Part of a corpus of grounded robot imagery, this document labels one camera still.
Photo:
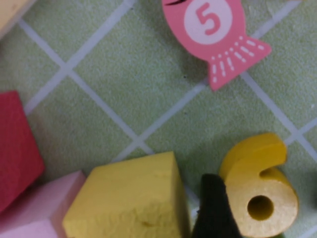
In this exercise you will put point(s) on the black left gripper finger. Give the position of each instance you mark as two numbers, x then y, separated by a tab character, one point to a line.
213	210

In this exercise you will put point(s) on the yellow number six piece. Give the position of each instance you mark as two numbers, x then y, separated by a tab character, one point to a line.
237	178

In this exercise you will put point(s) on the wooden number shape puzzle board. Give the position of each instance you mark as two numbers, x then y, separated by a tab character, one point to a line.
10	12

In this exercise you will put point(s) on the yellow wooden cube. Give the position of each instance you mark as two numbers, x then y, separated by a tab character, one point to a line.
123	193

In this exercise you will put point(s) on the pink wooden cube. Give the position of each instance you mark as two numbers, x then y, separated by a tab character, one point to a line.
37	210

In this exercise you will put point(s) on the pink fish numbered five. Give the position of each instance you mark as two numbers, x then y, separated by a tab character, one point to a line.
178	29

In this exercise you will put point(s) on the red wooden cube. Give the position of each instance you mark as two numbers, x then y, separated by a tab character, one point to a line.
15	148

